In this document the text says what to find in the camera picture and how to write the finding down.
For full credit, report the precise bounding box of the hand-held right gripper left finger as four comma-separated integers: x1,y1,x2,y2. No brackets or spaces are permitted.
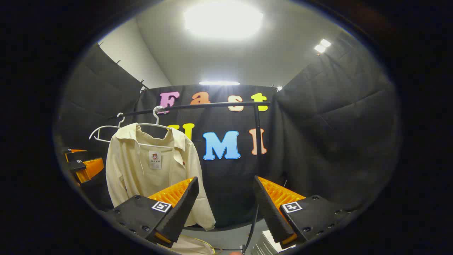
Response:
104,176,200,248

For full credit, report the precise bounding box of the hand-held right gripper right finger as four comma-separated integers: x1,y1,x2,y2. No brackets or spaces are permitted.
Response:
253,175,351,249

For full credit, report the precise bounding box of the cream collared shirt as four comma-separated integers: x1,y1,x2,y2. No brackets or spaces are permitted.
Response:
105,123,216,231

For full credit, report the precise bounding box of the white hanger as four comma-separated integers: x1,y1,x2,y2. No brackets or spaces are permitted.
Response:
136,106,174,149
89,113,125,144

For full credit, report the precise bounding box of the black metal clothes rack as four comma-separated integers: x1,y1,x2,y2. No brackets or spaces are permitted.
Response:
108,101,272,254

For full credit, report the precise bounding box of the white slatted panel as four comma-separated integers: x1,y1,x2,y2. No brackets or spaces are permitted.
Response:
252,230,295,255

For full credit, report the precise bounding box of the black backdrop cloth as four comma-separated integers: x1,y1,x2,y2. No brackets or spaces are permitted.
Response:
57,34,400,231

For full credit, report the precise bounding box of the small ceiling light panel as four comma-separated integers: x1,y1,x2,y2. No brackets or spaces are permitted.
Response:
314,38,332,53

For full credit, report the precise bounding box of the large ceiling light panel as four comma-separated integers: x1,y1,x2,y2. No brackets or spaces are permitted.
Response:
184,2,264,39

